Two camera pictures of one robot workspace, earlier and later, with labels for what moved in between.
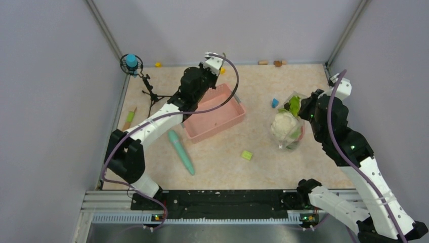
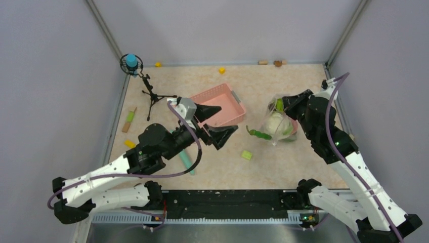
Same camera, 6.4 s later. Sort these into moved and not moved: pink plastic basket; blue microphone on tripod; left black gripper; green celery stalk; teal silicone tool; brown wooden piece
Moved: left black gripper; green celery stalk
Not moved: pink plastic basket; teal silicone tool; brown wooden piece; blue microphone on tripod
